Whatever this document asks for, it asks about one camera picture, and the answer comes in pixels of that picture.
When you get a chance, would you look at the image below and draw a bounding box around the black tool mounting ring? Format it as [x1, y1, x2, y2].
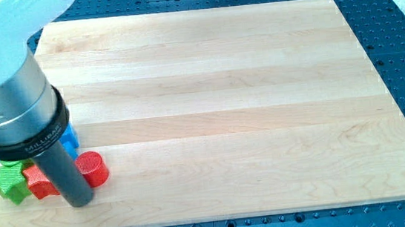
[0, 86, 70, 161]

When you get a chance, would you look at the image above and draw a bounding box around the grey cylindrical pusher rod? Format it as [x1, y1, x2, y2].
[32, 141, 93, 208]

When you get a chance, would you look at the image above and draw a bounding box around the red cylinder block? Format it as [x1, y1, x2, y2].
[74, 151, 109, 188]

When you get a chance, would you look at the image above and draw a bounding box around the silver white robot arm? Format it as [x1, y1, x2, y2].
[0, 0, 93, 207]

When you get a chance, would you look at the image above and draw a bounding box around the blue block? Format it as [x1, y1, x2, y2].
[60, 123, 79, 160]

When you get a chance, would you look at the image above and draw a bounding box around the red star block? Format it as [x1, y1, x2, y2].
[22, 165, 60, 200]

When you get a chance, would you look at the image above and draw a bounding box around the green star block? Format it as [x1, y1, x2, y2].
[0, 159, 33, 205]

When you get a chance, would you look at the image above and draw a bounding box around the wooden board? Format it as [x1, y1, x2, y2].
[0, 0, 405, 227]

